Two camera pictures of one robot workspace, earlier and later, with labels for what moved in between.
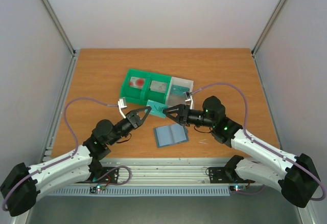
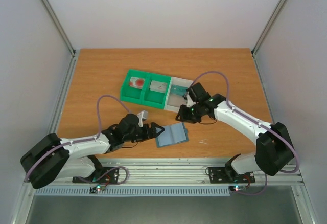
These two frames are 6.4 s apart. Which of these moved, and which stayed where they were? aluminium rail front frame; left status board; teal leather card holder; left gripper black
Moved: left gripper black
Stayed: teal leather card holder; aluminium rail front frame; left status board
